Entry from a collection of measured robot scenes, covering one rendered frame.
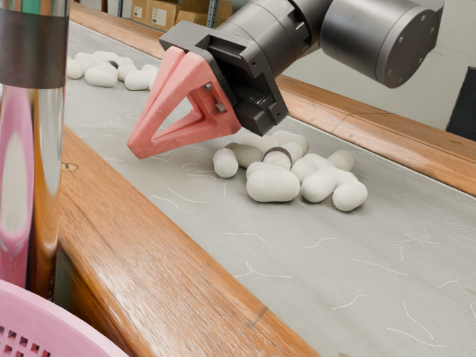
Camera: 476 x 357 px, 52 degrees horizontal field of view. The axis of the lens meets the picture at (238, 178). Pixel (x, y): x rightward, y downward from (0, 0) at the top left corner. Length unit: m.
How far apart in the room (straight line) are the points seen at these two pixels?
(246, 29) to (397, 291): 0.20
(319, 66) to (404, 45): 2.66
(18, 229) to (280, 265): 0.13
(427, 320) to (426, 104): 2.40
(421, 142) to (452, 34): 2.09
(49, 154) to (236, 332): 0.08
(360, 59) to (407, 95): 2.33
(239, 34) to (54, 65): 0.21
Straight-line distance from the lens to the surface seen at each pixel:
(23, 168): 0.17
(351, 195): 0.34
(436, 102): 2.61
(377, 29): 0.35
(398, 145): 0.52
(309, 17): 0.38
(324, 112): 0.59
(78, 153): 0.30
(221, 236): 0.28
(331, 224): 0.32
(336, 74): 2.92
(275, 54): 0.36
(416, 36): 0.36
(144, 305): 0.17
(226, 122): 0.36
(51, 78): 0.17
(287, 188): 0.33
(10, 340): 0.17
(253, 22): 0.37
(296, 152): 0.41
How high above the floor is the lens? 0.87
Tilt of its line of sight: 20 degrees down
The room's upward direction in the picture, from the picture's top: 11 degrees clockwise
